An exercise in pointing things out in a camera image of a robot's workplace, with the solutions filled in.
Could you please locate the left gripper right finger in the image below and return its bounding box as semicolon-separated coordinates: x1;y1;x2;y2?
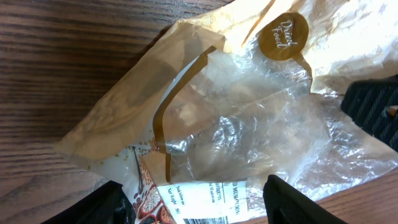
263;174;347;224

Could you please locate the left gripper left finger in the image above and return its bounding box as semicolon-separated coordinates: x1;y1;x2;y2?
43;181;136;224

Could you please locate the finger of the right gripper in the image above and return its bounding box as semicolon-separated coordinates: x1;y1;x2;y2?
340;75;397;151

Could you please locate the brown snack packet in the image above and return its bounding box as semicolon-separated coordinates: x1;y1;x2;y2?
57;0;397;223

